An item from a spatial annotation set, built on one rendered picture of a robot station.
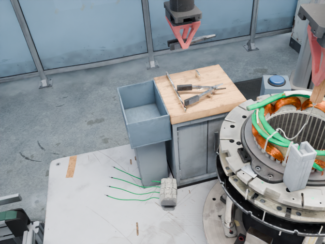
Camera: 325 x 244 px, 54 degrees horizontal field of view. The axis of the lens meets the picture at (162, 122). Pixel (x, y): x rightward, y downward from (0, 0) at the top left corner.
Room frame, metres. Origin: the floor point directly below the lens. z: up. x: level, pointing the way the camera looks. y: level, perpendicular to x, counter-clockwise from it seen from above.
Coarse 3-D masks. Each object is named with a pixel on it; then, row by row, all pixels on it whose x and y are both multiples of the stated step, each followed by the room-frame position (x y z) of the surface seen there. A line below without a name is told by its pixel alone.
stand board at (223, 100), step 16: (160, 80) 0.76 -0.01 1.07; (176, 80) 0.75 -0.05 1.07; (192, 80) 0.74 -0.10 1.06; (208, 80) 0.74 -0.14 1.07; (224, 80) 0.73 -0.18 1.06; (176, 96) 0.68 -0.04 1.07; (208, 96) 0.66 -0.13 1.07; (224, 96) 0.65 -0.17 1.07; (240, 96) 0.65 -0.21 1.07; (176, 112) 0.61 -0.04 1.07; (192, 112) 0.60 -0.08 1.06; (208, 112) 0.61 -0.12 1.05; (224, 112) 0.62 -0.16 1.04
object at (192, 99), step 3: (192, 96) 0.63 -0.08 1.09; (195, 96) 0.63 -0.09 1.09; (198, 96) 0.63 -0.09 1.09; (186, 99) 0.62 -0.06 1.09; (189, 99) 0.62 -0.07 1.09; (192, 99) 0.62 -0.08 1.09; (195, 99) 0.62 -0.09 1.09; (198, 99) 0.63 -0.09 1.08; (186, 102) 0.61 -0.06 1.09; (189, 102) 0.62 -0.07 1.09; (192, 102) 0.62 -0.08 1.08; (186, 105) 0.61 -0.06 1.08
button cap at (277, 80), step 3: (276, 75) 0.76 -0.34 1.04; (270, 78) 0.74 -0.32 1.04; (273, 78) 0.74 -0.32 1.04; (276, 78) 0.74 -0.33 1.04; (279, 78) 0.74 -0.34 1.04; (282, 78) 0.74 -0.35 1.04; (270, 81) 0.74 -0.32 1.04; (273, 81) 0.73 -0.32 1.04; (276, 81) 0.73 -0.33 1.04; (279, 81) 0.73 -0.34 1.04; (282, 81) 0.73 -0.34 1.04; (276, 84) 0.72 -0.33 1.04; (279, 84) 0.72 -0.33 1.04
